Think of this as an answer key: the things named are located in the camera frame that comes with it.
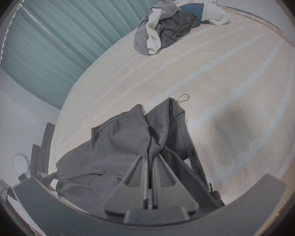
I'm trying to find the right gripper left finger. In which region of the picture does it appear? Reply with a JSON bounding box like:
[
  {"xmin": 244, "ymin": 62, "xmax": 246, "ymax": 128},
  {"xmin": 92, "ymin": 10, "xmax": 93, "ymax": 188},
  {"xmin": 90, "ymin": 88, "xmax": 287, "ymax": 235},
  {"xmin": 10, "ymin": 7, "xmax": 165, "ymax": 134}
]
[{"xmin": 104, "ymin": 155, "xmax": 148, "ymax": 216}]

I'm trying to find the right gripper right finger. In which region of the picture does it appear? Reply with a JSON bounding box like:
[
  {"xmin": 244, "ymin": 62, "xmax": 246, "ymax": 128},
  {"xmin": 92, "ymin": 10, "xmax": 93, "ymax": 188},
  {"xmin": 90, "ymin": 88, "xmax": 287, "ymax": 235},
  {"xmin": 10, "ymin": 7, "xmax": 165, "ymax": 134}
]
[{"xmin": 151, "ymin": 154, "xmax": 199, "ymax": 216}]

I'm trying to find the black T-shirt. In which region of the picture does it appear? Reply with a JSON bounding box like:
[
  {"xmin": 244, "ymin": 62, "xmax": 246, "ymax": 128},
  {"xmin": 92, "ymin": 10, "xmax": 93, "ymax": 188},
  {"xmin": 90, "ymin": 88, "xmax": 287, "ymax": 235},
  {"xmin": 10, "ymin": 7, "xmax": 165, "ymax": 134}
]
[{"xmin": 55, "ymin": 94, "xmax": 225, "ymax": 211}]

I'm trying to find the bed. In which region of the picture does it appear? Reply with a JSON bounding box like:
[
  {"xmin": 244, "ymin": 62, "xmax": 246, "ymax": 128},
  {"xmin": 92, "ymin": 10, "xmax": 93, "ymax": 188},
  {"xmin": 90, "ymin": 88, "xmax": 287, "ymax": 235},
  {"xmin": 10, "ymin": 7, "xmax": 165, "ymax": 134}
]
[{"xmin": 49, "ymin": 0, "xmax": 295, "ymax": 206}]

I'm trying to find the pile of clothes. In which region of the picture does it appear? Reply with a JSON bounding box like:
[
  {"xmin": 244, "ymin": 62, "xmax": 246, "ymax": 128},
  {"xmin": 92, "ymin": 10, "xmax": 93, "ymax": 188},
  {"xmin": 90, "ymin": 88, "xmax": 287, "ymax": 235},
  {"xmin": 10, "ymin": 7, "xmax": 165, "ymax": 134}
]
[{"xmin": 133, "ymin": 0, "xmax": 231, "ymax": 56}]

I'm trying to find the black chest of drawers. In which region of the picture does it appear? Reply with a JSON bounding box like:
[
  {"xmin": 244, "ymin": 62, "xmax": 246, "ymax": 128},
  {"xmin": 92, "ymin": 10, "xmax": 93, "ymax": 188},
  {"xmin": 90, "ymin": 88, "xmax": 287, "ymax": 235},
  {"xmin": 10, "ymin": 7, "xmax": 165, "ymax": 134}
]
[{"xmin": 31, "ymin": 122, "xmax": 56, "ymax": 179}]

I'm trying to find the blue-green curtain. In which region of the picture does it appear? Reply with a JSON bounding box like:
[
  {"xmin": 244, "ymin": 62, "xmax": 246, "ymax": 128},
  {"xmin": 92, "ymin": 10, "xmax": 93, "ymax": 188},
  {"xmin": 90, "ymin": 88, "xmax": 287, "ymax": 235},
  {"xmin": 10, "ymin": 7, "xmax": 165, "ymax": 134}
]
[
  {"xmin": 22, "ymin": 0, "xmax": 168, "ymax": 59},
  {"xmin": 0, "ymin": 8, "xmax": 90, "ymax": 110}
]

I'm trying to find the white printed pillow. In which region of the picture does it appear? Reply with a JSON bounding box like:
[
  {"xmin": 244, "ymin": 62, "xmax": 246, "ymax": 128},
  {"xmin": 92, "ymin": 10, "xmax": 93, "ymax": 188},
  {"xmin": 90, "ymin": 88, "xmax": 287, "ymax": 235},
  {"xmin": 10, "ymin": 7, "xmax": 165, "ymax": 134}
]
[{"xmin": 174, "ymin": 0, "xmax": 218, "ymax": 7}]

